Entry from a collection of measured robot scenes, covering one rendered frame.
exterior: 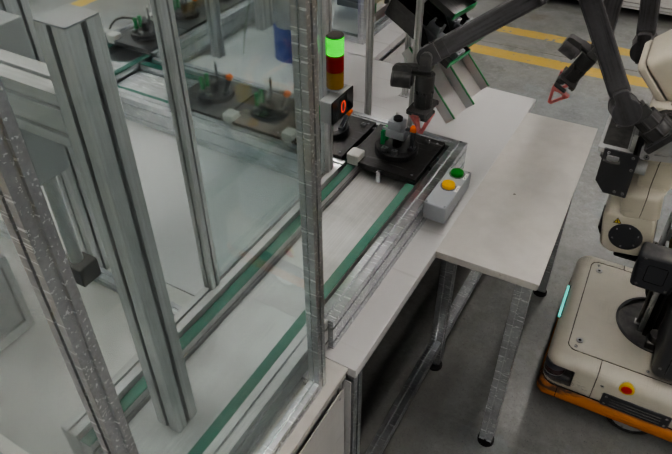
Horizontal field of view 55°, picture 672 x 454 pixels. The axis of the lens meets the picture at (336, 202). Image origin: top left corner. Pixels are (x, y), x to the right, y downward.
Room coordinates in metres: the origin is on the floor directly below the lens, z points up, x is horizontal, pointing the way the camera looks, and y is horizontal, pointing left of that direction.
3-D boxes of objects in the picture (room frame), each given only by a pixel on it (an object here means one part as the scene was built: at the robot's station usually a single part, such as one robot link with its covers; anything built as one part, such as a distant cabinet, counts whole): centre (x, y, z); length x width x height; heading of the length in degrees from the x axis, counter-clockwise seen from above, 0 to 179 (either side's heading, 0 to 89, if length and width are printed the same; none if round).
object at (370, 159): (1.73, -0.20, 0.96); 0.24 x 0.24 x 0.02; 60
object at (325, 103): (1.62, 0.00, 1.29); 0.12 x 0.05 x 0.25; 150
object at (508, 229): (1.79, -0.45, 0.84); 0.90 x 0.70 x 0.03; 152
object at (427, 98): (1.69, -0.26, 1.18); 0.10 x 0.07 x 0.07; 150
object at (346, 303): (1.41, -0.19, 0.91); 0.89 x 0.06 x 0.11; 150
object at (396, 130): (1.73, -0.19, 1.06); 0.08 x 0.04 x 0.07; 60
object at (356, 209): (1.48, -0.03, 0.91); 0.84 x 0.28 x 0.10; 150
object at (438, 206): (1.55, -0.34, 0.93); 0.21 x 0.07 x 0.06; 150
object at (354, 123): (1.86, 0.02, 1.01); 0.24 x 0.24 x 0.13; 60
